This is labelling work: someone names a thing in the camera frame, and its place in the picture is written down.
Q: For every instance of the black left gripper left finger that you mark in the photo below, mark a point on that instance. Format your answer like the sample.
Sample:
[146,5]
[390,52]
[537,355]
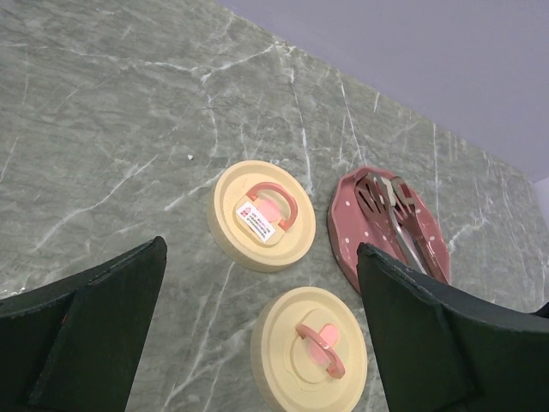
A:
[75,344]

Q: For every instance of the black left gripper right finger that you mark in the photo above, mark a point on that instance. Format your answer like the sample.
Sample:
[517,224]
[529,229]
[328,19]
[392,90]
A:
[441,349]

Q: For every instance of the cream lid pink handle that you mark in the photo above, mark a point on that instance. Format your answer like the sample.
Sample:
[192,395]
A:
[308,353]

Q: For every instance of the pink dotted plate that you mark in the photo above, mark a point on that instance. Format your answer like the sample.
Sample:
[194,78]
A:
[348,227]

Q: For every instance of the steel food tongs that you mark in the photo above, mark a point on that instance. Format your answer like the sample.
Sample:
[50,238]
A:
[406,223]

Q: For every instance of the cream lid with label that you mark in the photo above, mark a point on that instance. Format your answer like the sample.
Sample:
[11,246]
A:
[260,216]

